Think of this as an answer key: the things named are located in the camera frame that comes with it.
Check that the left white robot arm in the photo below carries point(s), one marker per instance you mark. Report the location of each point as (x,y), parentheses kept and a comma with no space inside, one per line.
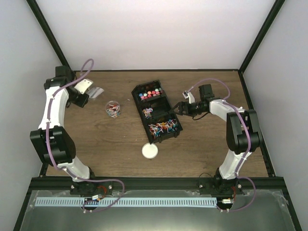
(51,141)

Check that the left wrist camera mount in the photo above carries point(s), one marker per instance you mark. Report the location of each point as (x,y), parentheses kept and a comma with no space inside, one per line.
(83,85)

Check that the white round lid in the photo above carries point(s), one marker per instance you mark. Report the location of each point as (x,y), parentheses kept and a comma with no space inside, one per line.
(149,151)

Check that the metal scoop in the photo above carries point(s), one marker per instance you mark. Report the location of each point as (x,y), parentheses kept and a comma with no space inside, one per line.
(95,92)

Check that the clear plastic cup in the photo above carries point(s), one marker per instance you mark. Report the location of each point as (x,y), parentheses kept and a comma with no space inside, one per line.
(112,108)

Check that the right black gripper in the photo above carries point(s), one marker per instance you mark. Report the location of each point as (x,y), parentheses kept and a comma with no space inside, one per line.
(182,103)

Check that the black front mounting rail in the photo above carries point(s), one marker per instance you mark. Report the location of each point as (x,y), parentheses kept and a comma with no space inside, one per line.
(203,185)

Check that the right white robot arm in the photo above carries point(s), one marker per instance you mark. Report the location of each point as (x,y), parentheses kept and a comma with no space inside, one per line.
(243,133)

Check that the black three-compartment candy bin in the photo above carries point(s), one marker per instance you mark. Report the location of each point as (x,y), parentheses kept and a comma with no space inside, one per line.
(157,116)

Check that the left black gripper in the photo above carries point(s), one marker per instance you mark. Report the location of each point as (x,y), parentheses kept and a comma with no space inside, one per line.
(84,101)

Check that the light blue slotted cable duct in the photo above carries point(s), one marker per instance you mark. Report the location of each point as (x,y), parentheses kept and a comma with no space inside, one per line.
(127,202)

